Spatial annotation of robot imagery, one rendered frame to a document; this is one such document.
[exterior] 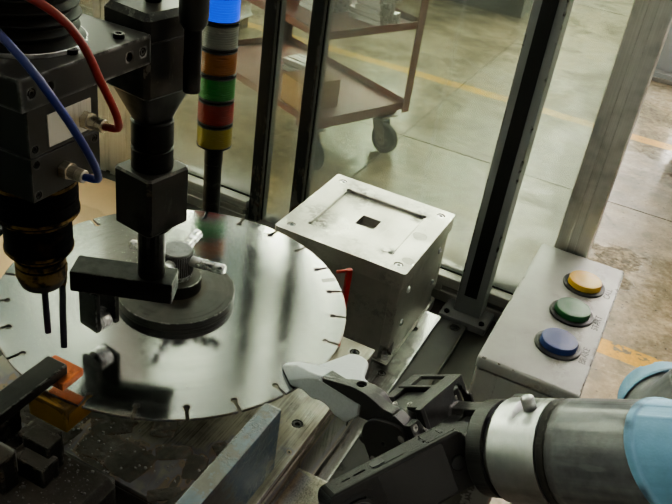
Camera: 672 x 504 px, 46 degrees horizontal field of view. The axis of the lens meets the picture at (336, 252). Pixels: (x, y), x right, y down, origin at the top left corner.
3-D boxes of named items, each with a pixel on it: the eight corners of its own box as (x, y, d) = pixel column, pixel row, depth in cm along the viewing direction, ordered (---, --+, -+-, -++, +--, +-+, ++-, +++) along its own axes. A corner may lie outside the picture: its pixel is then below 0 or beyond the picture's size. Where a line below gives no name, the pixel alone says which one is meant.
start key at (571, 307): (556, 306, 95) (560, 292, 94) (589, 318, 94) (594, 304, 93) (548, 322, 92) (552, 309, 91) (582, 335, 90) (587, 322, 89)
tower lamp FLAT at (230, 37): (214, 36, 97) (215, 11, 95) (245, 46, 96) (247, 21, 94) (192, 45, 93) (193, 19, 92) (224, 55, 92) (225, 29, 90)
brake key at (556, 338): (541, 336, 89) (546, 322, 88) (576, 349, 88) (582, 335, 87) (532, 355, 86) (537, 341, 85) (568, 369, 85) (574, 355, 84)
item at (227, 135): (209, 132, 104) (210, 111, 102) (238, 143, 102) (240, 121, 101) (189, 144, 100) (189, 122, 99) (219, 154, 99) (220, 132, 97)
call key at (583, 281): (568, 279, 100) (573, 265, 99) (600, 290, 99) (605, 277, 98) (561, 294, 97) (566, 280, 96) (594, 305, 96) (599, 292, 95)
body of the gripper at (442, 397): (432, 449, 71) (553, 458, 62) (373, 503, 65) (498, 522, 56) (405, 371, 70) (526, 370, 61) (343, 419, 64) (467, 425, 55)
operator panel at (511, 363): (514, 331, 113) (542, 242, 105) (590, 360, 110) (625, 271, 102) (448, 455, 91) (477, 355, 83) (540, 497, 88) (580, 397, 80)
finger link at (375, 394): (328, 396, 68) (409, 454, 64) (315, 406, 67) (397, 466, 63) (337, 355, 66) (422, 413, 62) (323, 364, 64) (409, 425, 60)
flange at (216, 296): (103, 325, 72) (102, 303, 70) (130, 258, 81) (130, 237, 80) (227, 337, 72) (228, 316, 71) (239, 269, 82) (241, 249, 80)
